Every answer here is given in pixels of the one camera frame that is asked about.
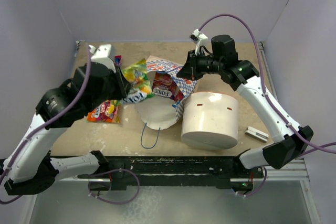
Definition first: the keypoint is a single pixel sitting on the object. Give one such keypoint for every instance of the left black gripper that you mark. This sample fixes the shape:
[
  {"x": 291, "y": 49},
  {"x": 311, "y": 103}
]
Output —
[{"x": 123, "y": 86}]

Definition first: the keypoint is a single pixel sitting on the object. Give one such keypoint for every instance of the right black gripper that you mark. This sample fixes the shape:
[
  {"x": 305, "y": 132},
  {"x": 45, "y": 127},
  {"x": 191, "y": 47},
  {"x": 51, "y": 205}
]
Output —
[{"x": 190, "y": 71}]

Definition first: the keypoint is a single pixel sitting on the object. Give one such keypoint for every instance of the green spring tea candy packet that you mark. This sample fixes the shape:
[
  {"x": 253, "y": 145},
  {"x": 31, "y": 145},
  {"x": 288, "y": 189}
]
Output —
[{"x": 136, "y": 74}]

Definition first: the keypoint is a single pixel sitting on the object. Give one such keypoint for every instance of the red berry candy packet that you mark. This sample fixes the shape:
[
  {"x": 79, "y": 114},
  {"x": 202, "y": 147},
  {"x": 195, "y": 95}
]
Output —
[{"x": 165, "y": 86}]

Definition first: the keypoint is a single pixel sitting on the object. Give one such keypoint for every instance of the purple snack packet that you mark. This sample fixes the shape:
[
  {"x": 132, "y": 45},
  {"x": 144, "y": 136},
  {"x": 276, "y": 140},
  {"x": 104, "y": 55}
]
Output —
[{"x": 117, "y": 60}]

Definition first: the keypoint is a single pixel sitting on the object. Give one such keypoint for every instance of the orange fruit candy packet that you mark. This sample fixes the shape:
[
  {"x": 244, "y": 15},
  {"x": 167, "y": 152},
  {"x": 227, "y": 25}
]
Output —
[{"x": 106, "y": 112}]

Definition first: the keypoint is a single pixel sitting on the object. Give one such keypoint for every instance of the blue checkered paper bag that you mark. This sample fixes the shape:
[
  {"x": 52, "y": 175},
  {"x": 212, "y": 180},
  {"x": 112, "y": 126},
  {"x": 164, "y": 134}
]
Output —
[{"x": 159, "y": 113}]

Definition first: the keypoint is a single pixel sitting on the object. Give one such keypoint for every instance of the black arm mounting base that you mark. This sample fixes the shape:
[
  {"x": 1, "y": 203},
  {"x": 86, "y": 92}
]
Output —
[{"x": 221, "y": 172}]

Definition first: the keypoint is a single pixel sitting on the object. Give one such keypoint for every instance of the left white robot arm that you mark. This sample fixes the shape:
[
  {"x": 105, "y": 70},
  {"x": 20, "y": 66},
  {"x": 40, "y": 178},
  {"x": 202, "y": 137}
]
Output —
[{"x": 30, "y": 170}]

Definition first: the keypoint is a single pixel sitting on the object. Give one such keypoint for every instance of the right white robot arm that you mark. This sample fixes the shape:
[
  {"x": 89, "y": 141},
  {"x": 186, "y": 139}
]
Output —
[{"x": 245, "y": 79}]

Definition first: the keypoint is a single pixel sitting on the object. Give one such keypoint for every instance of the white cylindrical container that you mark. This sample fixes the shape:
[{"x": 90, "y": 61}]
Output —
[{"x": 210, "y": 121}]

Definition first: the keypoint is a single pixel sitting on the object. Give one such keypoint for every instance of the small white metal clip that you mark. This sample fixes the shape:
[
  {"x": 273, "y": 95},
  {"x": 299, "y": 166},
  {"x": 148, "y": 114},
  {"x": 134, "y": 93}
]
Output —
[{"x": 257, "y": 134}]

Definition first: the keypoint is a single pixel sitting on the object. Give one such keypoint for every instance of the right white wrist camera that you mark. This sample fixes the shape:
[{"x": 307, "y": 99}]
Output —
[{"x": 199, "y": 39}]

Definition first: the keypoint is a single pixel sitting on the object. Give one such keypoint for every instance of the aluminium rail frame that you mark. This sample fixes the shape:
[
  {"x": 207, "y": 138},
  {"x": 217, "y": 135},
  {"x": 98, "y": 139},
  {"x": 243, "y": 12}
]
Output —
[{"x": 286, "y": 195}]

